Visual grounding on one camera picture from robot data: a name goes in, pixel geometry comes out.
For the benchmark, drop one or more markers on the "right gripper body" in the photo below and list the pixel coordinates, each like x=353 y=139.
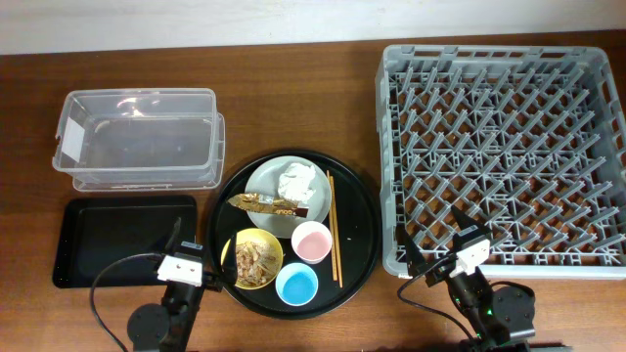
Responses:
x=440 y=274

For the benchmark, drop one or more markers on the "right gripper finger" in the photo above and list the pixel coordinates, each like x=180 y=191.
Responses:
x=414 y=258
x=463 y=221

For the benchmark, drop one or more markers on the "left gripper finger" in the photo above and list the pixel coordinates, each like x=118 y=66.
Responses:
x=173 y=237
x=229 y=265

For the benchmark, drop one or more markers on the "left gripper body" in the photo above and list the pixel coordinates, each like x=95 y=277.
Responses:
x=212 y=282

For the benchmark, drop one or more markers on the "food scraps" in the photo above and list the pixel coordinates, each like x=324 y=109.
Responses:
x=257 y=264

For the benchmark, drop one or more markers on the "yellow bowl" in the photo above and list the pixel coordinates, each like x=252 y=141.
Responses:
x=257 y=235

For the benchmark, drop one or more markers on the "blue cup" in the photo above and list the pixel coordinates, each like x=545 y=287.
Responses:
x=296 y=284

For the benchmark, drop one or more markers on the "gold snack wrapper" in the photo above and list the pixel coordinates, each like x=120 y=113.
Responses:
x=259 y=203

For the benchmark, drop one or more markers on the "pink cup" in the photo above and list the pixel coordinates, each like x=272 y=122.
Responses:
x=312 y=241

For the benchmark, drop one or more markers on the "white tissue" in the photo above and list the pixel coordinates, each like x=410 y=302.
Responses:
x=294 y=183

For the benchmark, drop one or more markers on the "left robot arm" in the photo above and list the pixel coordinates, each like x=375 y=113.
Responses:
x=167 y=325

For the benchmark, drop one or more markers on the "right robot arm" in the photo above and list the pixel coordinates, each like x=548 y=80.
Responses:
x=501 y=314

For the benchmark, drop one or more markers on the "grey dishwasher rack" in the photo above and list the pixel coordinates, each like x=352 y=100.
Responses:
x=527 y=140

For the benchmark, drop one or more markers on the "round black serving tray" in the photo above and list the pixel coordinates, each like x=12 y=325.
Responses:
x=359 y=231

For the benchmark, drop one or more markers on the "black rectangular tray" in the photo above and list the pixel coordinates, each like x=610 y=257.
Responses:
x=99 y=231

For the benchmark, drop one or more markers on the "right wooden chopstick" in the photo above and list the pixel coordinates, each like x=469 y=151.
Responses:
x=335 y=233

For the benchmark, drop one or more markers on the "wooden chopstick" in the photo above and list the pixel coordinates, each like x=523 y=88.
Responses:
x=335 y=233
x=331 y=225

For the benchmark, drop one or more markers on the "grey ceramic plate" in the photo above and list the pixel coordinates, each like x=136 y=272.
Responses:
x=265 y=180

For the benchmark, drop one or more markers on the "clear plastic storage bin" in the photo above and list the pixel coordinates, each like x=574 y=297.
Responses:
x=141 y=140

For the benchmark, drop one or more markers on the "left wooden chopstick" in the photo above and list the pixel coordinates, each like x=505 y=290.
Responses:
x=331 y=225

